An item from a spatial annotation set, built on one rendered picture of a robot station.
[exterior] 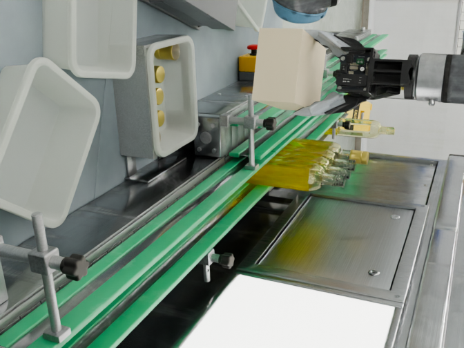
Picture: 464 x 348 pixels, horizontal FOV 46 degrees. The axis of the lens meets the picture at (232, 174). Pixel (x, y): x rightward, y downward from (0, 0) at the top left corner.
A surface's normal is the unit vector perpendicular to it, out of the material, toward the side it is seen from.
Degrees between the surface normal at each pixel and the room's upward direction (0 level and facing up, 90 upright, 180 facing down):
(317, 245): 90
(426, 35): 90
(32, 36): 0
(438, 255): 90
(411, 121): 90
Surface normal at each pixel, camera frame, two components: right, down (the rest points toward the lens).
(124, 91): -0.40, 0.33
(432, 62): -0.33, -0.43
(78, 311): -0.03, -0.93
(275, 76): -0.39, 0.00
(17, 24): 0.91, 0.12
